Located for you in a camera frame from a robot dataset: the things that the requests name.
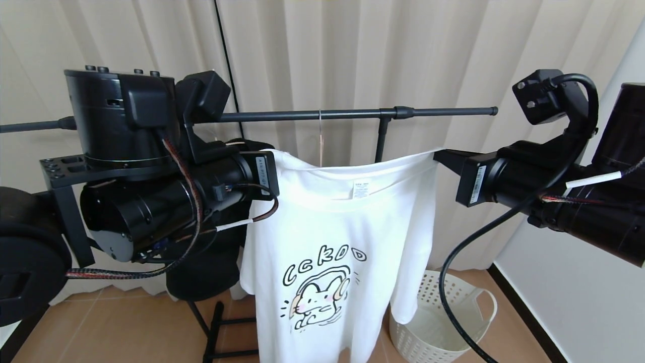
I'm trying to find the white garment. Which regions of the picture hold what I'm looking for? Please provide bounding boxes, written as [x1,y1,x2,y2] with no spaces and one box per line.
[240,148,444,363]

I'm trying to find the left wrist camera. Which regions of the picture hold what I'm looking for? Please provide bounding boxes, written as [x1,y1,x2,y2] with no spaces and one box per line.
[174,71,240,164]

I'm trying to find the black cable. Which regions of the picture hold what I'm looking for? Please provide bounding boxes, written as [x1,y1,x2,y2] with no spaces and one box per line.
[438,73,600,363]

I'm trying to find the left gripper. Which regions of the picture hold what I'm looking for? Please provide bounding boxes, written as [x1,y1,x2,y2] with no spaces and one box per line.
[80,151,280,263]

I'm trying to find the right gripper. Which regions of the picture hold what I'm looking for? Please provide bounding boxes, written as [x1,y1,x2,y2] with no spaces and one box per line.
[456,141,645,268]

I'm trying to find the black shorts with white cords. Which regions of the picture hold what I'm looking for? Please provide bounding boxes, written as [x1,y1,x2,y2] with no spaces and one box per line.
[166,137,277,302]

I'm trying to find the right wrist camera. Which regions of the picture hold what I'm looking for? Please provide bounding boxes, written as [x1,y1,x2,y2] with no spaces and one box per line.
[512,69,600,152]

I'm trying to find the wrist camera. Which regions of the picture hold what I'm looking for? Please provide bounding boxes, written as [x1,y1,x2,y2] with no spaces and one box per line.
[512,69,600,152]
[174,71,240,164]

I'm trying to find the black clothes rack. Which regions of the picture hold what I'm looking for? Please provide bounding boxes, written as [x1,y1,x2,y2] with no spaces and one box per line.
[0,106,498,363]

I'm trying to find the white laundry basket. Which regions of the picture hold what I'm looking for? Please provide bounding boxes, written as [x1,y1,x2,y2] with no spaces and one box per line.
[389,270,498,363]

